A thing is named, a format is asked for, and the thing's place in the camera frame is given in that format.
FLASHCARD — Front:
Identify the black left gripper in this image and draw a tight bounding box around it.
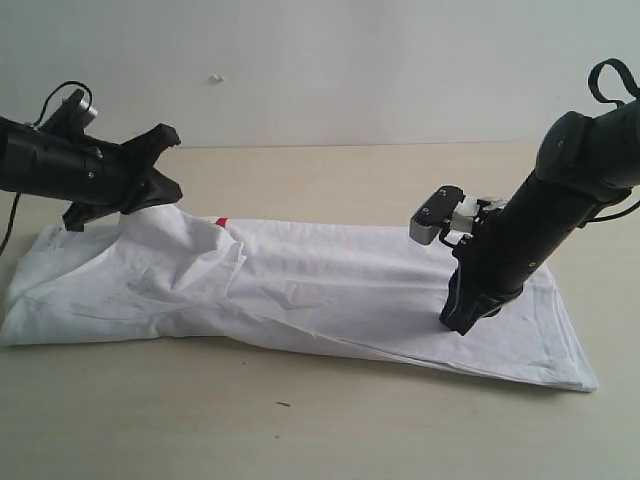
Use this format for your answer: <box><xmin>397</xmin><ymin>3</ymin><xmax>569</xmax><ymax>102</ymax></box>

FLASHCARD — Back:
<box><xmin>62</xmin><ymin>123</ymin><xmax>183</xmax><ymax>231</ymax></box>

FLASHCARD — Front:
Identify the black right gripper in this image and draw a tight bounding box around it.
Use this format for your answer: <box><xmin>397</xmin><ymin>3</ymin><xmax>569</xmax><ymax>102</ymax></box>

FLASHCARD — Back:
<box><xmin>439</xmin><ymin>209</ymin><xmax>545</xmax><ymax>335</ymax></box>

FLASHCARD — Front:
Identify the white t-shirt red Chinese patch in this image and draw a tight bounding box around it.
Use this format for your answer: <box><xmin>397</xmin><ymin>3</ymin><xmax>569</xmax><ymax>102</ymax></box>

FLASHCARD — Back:
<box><xmin>1</xmin><ymin>206</ymin><xmax>598</xmax><ymax>392</ymax></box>

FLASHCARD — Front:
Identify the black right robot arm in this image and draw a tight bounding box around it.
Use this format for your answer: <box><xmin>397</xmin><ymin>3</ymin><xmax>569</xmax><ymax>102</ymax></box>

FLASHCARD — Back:
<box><xmin>439</xmin><ymin>101</ymin><xmax>639</xmax><ymax>335</ymax></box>

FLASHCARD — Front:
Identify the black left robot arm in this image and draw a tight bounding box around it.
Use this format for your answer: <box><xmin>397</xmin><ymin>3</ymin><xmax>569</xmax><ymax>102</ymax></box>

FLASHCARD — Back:
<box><xmin>1</xmin><ymin>119</ymin><xmax>183</xmax><ymax>232</ymax></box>

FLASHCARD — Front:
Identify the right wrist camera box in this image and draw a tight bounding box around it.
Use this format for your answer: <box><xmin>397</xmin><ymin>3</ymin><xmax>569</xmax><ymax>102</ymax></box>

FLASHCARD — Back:
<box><xmin>409</xmin><ymin>184</ymin><xmax>506</xmax><ymax>247</ymax></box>

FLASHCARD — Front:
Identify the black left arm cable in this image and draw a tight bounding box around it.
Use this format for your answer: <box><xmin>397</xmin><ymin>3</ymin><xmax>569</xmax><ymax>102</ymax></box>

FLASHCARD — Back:
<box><xmin>0</xmin><ymin>79</ymin><xmax>96</xmax><ymax>256</ymax></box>

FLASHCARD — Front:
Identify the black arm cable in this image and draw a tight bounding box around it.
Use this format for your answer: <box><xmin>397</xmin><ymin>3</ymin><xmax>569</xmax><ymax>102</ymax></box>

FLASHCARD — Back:
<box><xmin>587</xmin><ymin>57</ymin><xmax>640</xmax><ymax>109</ymax></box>
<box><xmin>0</xmin><ymin>79</ymin><xmax>96</xmax><ymax>256</ymax></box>

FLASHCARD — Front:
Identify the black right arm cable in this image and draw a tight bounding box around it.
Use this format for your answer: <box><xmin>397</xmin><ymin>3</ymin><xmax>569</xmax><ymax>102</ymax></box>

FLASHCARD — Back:
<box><xmin>587</xmin><ymin>57</ymin><xmax>640</xmax><ymax>109</ymax></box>

